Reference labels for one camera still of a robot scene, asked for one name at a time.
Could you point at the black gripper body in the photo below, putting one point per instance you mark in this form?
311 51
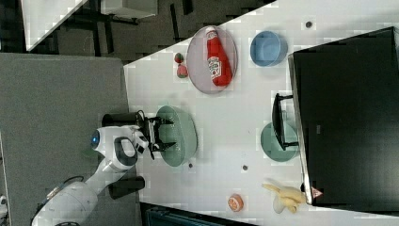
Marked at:
151 126

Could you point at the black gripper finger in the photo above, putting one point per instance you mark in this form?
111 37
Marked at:
165 146
165 121

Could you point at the green plastic strainer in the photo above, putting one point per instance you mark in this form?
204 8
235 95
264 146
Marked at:
182 132

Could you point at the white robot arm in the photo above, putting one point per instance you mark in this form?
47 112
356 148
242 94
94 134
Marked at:
120 140

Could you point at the red green strawberry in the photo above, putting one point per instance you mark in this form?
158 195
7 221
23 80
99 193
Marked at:
182 72

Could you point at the dark red strawberry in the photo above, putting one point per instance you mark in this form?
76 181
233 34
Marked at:
179 58

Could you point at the blue crate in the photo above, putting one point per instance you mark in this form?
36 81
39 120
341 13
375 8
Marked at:
159 216

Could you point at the pink round plate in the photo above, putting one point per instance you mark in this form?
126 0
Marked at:
197 65

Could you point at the red ketchup bottle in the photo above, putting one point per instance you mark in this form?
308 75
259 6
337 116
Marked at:
217 59

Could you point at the orange slice toy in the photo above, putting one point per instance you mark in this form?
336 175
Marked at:
235 203

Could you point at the green round plate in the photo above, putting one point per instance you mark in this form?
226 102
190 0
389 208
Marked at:
272 148

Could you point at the blue bowl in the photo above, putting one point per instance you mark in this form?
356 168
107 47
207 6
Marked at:
268 49

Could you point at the peeled toy banana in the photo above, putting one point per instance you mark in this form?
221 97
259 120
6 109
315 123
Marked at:
286 197

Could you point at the black toaster oven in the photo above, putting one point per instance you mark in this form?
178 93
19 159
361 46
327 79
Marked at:
346 104

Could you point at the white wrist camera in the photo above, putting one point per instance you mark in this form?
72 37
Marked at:
141 144

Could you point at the black cylinder post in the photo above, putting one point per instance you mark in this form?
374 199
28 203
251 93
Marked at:
125 187
119 119

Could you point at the black cylinder post front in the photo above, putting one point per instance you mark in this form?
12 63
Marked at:
125 187

